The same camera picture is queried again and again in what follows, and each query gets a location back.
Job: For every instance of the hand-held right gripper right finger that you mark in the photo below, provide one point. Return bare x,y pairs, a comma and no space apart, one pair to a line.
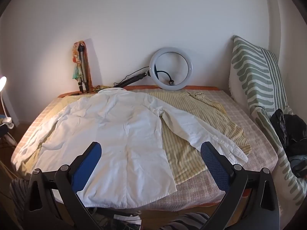
213,165

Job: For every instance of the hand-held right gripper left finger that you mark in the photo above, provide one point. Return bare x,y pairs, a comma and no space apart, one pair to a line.
86,163

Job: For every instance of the white long-sleeved shirt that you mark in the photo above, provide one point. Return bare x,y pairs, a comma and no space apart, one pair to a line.
120,136

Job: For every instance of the pile of dark clothes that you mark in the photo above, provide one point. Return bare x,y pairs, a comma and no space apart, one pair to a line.
295,129

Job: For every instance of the pink checked blanket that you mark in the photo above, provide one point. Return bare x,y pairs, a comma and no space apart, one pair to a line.
251,143

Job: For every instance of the yellow striped shirt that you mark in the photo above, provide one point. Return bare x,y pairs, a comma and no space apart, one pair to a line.
191,115

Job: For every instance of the dark striped cloth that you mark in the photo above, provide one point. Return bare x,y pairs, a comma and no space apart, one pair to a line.
182,222

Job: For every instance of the sneaker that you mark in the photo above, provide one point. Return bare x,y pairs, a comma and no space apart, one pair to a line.
127,216

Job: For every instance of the folded tripod with cloth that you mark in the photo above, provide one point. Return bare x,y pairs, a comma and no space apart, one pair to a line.
76,69

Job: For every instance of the green striped cushion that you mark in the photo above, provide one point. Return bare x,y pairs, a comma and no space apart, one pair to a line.
251,76

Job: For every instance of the black folded tripod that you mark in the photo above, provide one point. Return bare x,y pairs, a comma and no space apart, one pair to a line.
82,62

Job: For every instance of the white desk lamp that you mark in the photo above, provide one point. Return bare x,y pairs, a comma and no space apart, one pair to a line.
2,82

